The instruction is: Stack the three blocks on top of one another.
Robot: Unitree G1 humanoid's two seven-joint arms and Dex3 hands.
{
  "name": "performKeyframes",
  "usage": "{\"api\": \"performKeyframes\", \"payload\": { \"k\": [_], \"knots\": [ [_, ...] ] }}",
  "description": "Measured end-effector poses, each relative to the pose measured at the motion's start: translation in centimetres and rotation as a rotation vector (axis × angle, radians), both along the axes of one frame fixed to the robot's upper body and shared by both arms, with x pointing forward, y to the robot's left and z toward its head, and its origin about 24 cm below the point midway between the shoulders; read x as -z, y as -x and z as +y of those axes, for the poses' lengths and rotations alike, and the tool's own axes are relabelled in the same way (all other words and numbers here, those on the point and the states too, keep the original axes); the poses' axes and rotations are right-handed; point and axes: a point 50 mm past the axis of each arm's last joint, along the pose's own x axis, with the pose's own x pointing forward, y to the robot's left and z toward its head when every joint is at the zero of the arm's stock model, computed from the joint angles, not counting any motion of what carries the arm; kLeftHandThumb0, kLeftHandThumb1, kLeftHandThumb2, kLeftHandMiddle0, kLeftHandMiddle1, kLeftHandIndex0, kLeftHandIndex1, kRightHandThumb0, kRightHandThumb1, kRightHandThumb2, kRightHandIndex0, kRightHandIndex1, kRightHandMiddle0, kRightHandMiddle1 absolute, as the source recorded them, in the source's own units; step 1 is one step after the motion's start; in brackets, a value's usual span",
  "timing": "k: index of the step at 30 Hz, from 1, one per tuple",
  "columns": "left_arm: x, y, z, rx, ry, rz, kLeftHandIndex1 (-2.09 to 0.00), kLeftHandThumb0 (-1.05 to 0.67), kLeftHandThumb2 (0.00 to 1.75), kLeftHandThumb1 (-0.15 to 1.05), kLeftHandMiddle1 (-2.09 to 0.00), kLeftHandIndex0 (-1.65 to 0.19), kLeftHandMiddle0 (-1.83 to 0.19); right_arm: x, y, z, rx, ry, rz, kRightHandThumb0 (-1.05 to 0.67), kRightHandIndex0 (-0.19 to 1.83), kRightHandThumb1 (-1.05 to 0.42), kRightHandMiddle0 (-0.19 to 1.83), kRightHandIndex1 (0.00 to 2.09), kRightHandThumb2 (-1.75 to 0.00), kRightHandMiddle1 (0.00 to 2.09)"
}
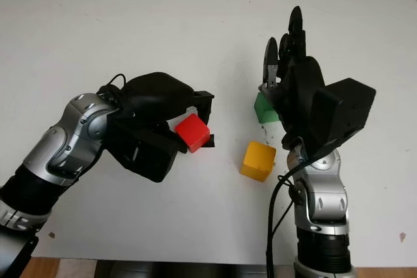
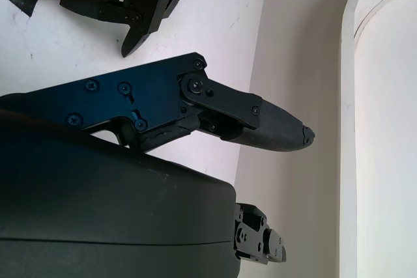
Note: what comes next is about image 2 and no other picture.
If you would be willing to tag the white curved panel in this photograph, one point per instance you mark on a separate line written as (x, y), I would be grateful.
(384, 128)

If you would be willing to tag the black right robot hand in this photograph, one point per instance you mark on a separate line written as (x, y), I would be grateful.
(114, 209)

